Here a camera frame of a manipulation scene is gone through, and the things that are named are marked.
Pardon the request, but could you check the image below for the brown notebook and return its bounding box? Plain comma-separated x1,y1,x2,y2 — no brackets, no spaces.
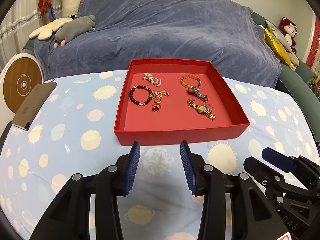
11,82,58,131

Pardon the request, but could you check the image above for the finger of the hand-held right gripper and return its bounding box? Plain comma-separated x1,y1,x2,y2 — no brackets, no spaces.
243,156,320,202
262,147,320,182

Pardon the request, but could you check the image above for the red ribbon bow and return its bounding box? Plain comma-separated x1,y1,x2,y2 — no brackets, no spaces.
37,0,52,20

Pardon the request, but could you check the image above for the dark wooden bead bracelet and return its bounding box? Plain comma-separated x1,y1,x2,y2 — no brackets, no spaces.
129,85,153,106

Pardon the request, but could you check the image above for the green padded headboard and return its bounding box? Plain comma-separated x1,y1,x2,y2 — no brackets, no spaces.
252,11,320,142

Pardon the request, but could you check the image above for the gold chain bracelet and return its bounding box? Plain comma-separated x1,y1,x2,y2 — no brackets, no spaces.
181,75,202,88

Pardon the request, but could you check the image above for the silver and red watch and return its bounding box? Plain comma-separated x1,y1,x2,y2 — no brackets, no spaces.
187,86,209,103

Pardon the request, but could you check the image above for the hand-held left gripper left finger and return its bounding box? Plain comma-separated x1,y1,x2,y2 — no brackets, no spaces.
29,141,141,240

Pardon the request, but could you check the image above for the red hanging wall decoration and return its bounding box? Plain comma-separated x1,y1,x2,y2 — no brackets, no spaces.
305,14,320,70

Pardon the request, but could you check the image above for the red cardboard box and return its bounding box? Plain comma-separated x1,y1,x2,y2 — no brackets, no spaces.
114,59,251,147

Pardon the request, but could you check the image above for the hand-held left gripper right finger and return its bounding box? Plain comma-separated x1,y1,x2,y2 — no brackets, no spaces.
180,141,285,240

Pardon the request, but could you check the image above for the grey printed cushion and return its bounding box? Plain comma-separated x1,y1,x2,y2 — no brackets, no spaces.
264,19,295,53

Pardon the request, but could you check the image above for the red monkey plush toy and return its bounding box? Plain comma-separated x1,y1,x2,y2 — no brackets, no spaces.
278,17,298,55

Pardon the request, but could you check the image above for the gold wrist watch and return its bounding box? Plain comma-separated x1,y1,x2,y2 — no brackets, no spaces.
187,99,217,121

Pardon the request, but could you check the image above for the pink pearl bracelet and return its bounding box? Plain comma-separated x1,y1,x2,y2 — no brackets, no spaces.
144,73,162,86

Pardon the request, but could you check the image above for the flower shaped pillow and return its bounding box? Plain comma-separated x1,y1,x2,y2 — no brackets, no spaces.
28,17,73,41

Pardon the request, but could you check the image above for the yellow cushion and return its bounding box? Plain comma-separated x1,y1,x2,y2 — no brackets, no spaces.
263,27,295,70

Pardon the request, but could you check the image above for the round white wooden-faced device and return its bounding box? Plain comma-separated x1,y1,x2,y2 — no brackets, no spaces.
0,53,43,117

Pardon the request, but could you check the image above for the grey plush toy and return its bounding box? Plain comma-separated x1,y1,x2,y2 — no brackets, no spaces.
53,15,96,48

